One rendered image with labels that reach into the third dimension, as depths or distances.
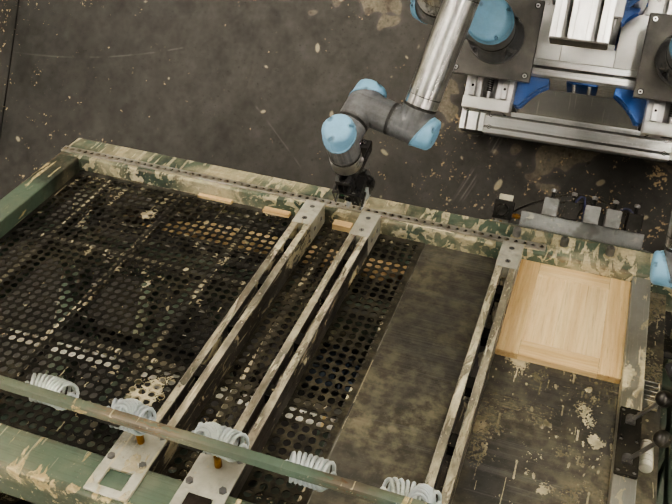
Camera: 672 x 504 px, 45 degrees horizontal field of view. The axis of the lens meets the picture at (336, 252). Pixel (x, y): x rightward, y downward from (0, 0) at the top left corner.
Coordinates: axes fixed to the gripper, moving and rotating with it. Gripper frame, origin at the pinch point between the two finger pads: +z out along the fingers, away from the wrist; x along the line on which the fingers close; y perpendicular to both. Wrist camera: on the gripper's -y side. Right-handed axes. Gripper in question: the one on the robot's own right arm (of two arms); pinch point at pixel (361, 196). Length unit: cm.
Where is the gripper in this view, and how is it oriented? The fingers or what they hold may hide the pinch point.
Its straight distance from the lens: 210.2
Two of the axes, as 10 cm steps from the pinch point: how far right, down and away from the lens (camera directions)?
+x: 9.4, 2.0, -2.6
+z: 1.6, 4.1, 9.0
